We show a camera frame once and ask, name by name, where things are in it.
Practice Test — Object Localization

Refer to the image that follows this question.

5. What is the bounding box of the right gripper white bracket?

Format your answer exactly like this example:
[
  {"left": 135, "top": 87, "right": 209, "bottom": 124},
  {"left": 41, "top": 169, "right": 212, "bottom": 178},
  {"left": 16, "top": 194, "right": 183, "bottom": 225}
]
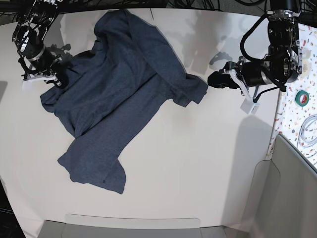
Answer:
[{"left": 23, "top": 56, "right": 69, "bottom": 89}]

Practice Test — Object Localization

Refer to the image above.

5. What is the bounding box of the terrazzo patterned side table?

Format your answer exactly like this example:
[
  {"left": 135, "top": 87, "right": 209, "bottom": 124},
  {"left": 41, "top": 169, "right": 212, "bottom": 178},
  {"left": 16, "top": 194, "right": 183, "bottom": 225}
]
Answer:
[{"left": 266, "top": 24, "right": 317, "bottom": 167}]

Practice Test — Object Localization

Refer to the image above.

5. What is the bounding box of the green tape roll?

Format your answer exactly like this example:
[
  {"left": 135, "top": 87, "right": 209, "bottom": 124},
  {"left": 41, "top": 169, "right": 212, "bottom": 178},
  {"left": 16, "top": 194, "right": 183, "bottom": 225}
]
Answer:
[{"left": 295, "top": 90, "right": 309, "bottom": 107}]

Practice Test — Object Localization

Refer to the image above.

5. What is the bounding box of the coiled white cable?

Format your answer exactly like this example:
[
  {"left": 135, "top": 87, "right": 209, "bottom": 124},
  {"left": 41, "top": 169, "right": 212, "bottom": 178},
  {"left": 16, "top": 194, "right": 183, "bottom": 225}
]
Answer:
[{"left": 296, "top": 114, "right": 317, "bottom": 149}]

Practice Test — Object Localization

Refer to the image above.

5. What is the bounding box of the grey chair at bottom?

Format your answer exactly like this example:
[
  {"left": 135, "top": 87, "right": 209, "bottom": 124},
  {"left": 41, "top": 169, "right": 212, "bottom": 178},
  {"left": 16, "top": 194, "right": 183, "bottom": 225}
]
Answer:
[{"left": 38, "top": 214, "right": 226, "bottom": 238}]

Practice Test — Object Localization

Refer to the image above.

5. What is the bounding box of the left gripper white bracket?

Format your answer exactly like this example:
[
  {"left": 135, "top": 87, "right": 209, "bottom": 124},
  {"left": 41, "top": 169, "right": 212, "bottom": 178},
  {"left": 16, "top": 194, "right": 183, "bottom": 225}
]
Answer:
[{"left": 208, "top": 56, "right": 260, "bottom": 103}]

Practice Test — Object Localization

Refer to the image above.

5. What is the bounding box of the dark blue t-shirt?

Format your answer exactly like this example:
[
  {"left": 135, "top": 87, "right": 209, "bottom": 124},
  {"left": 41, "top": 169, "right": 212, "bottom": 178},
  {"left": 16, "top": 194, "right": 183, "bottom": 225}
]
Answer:
[{"left": 41, "top": 10, "right": 208, "bottom": 194}]

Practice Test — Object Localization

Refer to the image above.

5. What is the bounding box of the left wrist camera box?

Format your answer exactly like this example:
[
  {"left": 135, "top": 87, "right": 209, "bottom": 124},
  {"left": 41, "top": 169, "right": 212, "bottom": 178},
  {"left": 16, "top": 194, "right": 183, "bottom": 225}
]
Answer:
[{"left": 240, "top": 99, "right": 260, "bottom": 115}]

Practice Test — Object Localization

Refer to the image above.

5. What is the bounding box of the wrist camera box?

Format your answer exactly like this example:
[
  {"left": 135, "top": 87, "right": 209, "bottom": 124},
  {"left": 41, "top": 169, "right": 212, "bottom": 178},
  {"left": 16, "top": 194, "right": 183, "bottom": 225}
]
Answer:
[
  {"left": 22, "top": 80, "right": 33, "bottom": 91},
  {"left": 240, "top": 99, "right": 260, "bottom": 115}
]

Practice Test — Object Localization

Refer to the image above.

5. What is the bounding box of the clear tape roll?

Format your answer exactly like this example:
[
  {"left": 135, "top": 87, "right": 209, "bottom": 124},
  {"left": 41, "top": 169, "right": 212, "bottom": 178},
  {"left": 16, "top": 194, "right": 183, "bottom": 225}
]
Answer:
[{"left": 300, "top": 48, "right": 312, "bottom": 78}]

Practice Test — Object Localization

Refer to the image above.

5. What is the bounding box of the grey chair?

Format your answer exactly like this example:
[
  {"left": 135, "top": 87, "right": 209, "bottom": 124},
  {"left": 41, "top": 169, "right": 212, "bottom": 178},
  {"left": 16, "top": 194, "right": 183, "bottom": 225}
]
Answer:
[
  {"left": 38, "top": 214, "right": 226, "bottom": 238},
  {"left": 239, "top": 135, "right": 317, "bottom": 238}
]

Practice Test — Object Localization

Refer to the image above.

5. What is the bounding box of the grey chair at right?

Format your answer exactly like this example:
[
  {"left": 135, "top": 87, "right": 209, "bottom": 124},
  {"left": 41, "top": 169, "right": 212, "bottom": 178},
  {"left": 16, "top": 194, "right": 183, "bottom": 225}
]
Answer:
[{"left": 239, "top": 135, "right": 317, "bottom": 238}]

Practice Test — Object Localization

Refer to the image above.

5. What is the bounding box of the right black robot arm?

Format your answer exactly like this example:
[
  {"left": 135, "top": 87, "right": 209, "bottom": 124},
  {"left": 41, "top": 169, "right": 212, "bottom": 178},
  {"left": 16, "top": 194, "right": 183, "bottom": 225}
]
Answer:
[{"left": 12, "top": 0, "right": 69, "bottom": 89}]

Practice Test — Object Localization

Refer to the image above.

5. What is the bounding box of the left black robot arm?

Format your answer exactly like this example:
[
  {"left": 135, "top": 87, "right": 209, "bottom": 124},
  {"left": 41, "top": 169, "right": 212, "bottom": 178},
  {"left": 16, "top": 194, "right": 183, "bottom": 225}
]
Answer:
[{"left": 208, "top": 0, "right": 303, "bottom": 103}]

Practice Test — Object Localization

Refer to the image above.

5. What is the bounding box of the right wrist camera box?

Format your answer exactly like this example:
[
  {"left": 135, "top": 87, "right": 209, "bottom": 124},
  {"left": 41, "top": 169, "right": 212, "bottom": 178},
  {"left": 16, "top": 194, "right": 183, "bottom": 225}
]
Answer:
[{"left": 22, "top": 80, "right": 33, "bottom": 91}]

